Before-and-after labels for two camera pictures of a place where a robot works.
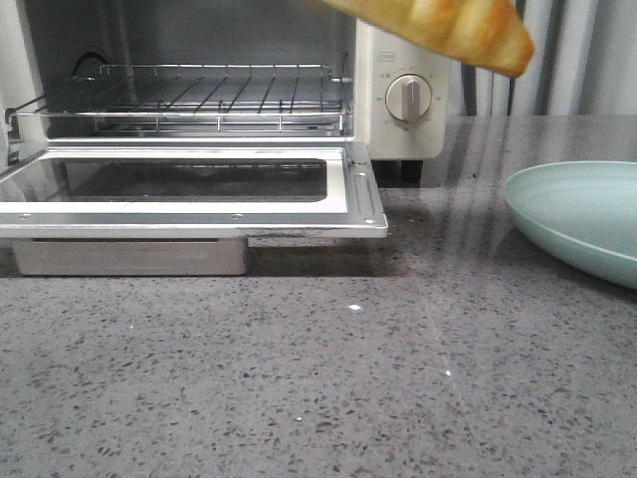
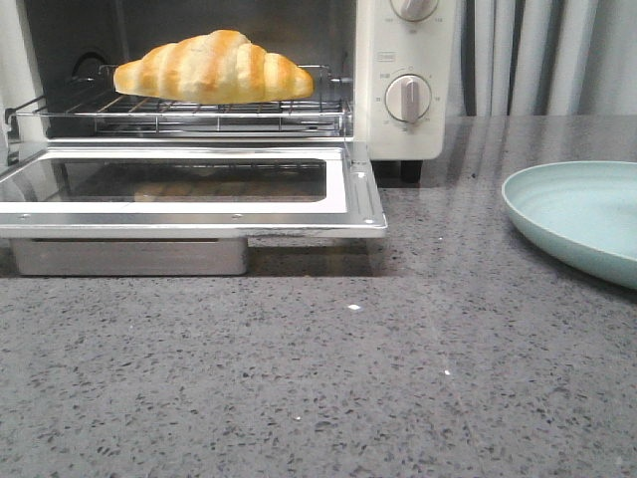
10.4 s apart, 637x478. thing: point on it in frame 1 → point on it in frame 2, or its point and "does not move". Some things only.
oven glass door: (192, 189) does not move
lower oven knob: (408, 97) does not move
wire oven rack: (219, 99) does not move
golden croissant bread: (489, 34) → (217, 67)
